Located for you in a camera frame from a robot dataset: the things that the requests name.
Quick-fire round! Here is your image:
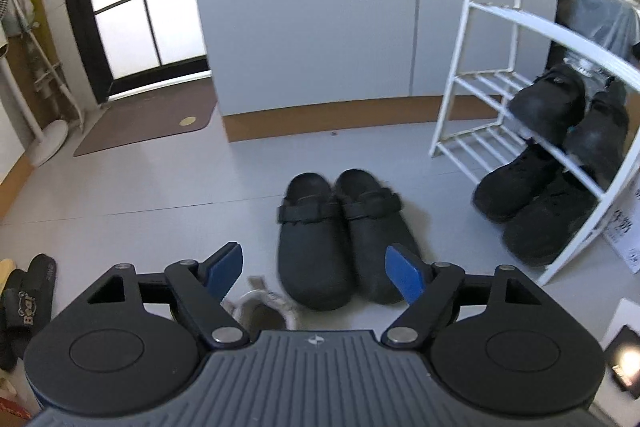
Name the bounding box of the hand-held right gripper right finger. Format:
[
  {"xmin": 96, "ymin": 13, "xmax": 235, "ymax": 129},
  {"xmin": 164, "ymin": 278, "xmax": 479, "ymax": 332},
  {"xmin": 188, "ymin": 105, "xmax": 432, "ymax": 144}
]
[{"xmin": 381, "ymin": 244, "xmax": 552, "ymax": 350}]

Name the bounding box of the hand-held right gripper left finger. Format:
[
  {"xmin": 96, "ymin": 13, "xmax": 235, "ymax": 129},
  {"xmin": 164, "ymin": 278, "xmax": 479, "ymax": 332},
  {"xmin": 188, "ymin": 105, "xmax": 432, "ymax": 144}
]
[{"xmin": 86, "ymin": 242, "xmax": 252, "ymax": 350}]

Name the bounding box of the dark grey mule clog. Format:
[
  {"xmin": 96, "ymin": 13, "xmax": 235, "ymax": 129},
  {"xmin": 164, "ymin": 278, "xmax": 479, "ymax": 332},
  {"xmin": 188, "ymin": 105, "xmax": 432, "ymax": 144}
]
[
  {"xmin": 333, "ymin": 168, "xmax": 422, "ymax": 306},
  {"xmin": 276, "ymin": 173, "xmax": 354, "ymax": 311}
]

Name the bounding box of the plain white sneaker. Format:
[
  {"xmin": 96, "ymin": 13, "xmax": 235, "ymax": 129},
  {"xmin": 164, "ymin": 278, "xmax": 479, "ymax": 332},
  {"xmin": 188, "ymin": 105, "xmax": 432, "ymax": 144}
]
[{"xmin": 220, "ymin": 274, "xmax": 301, "ymax": 339}]

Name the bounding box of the black lace-up sneaker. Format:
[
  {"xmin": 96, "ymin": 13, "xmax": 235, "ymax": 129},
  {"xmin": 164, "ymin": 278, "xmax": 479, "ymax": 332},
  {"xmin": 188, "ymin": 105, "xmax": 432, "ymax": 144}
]
[
  {"xmin": 472, "ymin": 146, "xmax": 568, "ymax": 224},
  {"xmin": 501, "ymin": 174, "xmax": 603, "ymax": 267}
]

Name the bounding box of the black chunky clog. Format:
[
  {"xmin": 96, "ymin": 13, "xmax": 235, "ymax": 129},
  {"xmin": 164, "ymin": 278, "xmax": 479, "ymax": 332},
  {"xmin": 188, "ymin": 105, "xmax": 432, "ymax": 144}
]
[
  {"xmin": 564, "ymin": 91, "xmax": 632, "ymax": 194},
  {"xmin": 507, "ymin": 63, "xmax": 587, "ymax": 146}
]

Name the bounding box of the white metal shoe rack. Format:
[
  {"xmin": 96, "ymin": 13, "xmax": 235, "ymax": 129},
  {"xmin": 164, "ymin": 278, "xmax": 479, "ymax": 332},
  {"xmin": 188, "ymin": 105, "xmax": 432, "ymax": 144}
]
[{"xmin": 428, "ymin": 0, "xmax": 640, "ymax": 286}]

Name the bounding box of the brown door mat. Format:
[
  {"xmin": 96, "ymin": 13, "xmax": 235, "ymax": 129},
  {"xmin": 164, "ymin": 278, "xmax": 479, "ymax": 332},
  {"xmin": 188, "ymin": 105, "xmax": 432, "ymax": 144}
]
[{"xmin": 73, "ymin": 79, "xmax": 219, "ymax": 158}]

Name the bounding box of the black slide sandal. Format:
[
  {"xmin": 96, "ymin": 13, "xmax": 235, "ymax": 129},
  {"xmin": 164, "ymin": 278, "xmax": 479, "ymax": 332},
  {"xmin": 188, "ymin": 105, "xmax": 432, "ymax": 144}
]
[
  {"xmin": 0, "ymin": 269, "xmax": 26, "ymax": 370},
  {"xmin": 5, "ymin": 254, "xmax": 57, "ymax": 359}
]

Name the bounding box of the white standing fan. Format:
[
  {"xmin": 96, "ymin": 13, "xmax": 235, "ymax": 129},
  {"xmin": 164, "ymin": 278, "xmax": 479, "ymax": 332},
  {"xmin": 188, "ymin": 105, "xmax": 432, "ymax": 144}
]
[{"xmin": 0, "ymin": 0, "xmax": 69, "ymax": 168}]

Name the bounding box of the yellow slipper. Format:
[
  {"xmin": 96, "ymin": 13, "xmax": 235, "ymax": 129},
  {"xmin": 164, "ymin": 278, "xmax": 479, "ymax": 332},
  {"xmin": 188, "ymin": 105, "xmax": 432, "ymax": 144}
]
[{"xmin": 0, "ymin": 257, "xmax": 16, "ymax": 295}]

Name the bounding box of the white milk carton box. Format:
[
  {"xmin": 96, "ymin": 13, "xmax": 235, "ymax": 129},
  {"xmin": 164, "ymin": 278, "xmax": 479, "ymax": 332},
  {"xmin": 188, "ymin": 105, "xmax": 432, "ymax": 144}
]
[{"xmin": 600, "ymin": 184, "xmax": 640, "ymax": 280}]

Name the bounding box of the black tablet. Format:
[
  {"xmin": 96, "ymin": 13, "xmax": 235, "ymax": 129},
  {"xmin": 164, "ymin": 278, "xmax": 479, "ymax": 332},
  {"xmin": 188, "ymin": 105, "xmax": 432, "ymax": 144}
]
[{"xmin": 604, "ymin": 324, "xmax": 640, "ymax": 394}]

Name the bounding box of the open cardboard box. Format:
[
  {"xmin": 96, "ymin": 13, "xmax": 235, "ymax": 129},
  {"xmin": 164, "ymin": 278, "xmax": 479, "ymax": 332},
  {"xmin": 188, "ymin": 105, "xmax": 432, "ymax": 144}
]
[{"xmin": 0, "ymin": 374, "xmax": 38, "ymax": 427}]

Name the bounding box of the black framed glass door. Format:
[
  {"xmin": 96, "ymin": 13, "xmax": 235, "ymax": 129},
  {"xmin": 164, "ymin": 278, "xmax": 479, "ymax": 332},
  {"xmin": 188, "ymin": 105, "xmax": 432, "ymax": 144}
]
[{"xmin": 54, "ymin": 0, "xmax": 213, "ymax": 108}]

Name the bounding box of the white metal stand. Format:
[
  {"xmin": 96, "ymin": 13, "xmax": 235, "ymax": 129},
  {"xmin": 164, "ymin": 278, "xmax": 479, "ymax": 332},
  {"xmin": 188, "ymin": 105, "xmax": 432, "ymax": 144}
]
[{"xmin": 19, "ymin": 21, "xmax": 86, "ymax": 134}]

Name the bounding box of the pack of water bottles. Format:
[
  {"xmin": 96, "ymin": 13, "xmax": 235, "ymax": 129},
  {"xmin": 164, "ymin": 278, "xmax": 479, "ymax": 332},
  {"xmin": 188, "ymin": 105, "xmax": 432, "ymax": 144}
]
[{"xmin": 562, "ymin": 56, "xmax": 613, "ymax": 82}]

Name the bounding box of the white cabinet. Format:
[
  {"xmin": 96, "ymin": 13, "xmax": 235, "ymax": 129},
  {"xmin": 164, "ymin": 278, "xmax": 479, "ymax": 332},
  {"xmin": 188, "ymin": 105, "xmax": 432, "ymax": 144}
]
[{"xmin": 184, "ymin": 0, "xmax": 506, "ymax": 144}]

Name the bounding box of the grey cloth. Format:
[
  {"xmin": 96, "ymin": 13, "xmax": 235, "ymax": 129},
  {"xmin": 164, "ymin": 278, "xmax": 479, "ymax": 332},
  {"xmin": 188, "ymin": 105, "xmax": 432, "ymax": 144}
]
[{"xmin": 562, "ymin": 0, "xmax": 640, "ymax": 62}]

